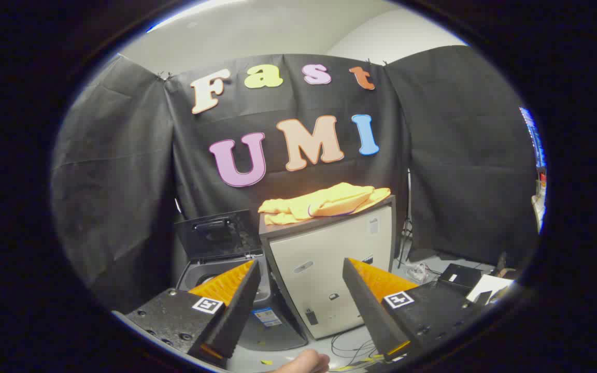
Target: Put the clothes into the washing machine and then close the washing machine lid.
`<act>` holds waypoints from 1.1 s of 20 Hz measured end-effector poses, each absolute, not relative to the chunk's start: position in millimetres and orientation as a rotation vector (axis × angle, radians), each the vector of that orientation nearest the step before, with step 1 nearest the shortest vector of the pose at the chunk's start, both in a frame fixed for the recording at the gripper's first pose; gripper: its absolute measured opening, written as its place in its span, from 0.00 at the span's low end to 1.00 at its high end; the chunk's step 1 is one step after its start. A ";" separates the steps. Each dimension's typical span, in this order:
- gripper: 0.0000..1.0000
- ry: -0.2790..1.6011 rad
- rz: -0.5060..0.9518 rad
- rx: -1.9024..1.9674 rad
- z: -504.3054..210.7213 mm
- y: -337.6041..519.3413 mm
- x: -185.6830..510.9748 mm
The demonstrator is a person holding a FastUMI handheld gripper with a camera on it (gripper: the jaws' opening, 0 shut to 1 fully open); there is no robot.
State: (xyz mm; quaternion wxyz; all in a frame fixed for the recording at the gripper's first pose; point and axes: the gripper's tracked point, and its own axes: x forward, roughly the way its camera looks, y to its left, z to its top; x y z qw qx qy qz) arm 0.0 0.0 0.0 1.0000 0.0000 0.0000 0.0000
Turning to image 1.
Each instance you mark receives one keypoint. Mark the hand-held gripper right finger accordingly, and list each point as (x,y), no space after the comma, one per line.
(368,305)

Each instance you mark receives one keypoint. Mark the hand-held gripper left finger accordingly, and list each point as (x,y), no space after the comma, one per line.
(239,311)

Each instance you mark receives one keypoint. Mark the grey washing machine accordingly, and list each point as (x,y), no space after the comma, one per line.
(284,336)

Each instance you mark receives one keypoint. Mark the yellow garment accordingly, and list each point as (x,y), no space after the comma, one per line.
(329,203)

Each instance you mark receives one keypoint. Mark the yellow black floor tape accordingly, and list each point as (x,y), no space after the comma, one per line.
(360,360)

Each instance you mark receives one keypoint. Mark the grey cabinet with dark top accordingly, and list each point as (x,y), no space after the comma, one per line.
(319,248)

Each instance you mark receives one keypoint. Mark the thin metal stand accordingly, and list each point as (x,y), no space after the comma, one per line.
(408,228)

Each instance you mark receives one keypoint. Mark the black flat box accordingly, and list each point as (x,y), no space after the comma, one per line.
(459,275)

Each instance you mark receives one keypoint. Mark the white paper sheet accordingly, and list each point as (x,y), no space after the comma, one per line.
(493,286)

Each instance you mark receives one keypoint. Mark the black backdrop cloth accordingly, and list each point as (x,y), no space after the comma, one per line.
(122,155)

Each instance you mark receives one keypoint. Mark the blue screen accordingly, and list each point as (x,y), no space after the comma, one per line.
(534,137)

